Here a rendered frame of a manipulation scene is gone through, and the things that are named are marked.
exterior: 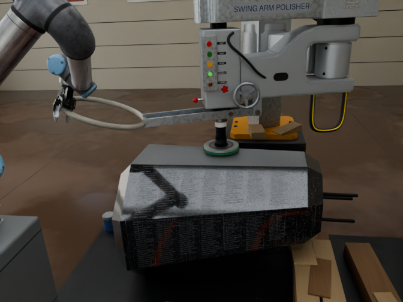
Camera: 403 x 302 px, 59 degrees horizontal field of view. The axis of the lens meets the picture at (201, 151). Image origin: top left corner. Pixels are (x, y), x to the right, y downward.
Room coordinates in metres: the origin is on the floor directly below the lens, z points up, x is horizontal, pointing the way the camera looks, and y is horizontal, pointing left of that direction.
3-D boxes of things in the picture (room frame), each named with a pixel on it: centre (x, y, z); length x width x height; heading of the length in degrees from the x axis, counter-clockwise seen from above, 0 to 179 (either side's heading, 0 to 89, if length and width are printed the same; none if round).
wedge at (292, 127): (2.48, -0.64, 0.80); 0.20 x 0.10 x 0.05; 118
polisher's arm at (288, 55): (2.04, -0.51, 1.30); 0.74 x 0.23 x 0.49; 96
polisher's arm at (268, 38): (2.49, -0.58, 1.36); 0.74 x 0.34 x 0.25; 26
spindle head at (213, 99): (2.03, -0.20, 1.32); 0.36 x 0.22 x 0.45; 96
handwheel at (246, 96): (1.91, -0.25, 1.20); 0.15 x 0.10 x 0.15; 96
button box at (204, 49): (1.90, -0.06, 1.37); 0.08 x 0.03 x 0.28; 96
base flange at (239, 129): (2.67, -0.50, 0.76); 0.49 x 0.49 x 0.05; 80
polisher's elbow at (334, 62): (2.08, -0.78, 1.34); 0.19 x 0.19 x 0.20
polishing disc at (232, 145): (2.02, -0.12, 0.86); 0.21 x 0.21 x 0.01
